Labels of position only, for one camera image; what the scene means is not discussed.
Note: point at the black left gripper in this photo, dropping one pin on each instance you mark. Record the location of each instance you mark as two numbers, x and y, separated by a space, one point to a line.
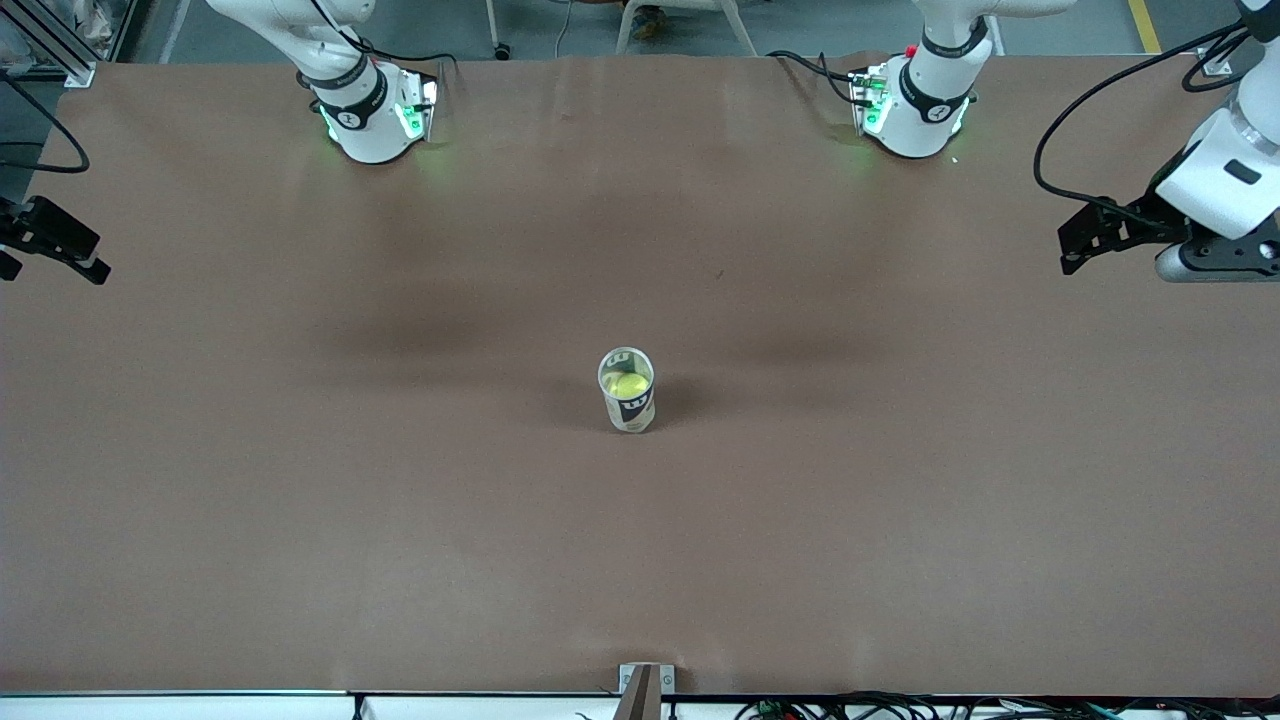
1146 217

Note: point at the yellow tennis ball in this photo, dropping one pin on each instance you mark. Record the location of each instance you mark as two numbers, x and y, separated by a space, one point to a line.
630 385

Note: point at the clear tennis ball can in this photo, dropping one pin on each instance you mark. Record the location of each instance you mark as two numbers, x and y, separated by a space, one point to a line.
633 415

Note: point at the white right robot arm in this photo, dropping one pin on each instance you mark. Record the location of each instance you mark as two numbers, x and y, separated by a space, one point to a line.
365 135

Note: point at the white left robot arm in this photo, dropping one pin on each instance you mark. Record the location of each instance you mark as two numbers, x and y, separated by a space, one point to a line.
925 120

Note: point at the white stool legs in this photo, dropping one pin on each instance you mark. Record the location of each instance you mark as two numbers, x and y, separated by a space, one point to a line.
745 35

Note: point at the white pole with caster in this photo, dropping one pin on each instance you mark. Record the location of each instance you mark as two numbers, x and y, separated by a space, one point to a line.
499 50

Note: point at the aluminium frame post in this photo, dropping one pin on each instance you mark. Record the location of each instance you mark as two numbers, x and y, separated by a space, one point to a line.
80 74
1212 63

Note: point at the grey metal edge bracket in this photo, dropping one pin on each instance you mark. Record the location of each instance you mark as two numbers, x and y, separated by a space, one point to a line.
668 680

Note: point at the dark camera mount post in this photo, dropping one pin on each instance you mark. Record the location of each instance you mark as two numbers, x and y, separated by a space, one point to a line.
640 702

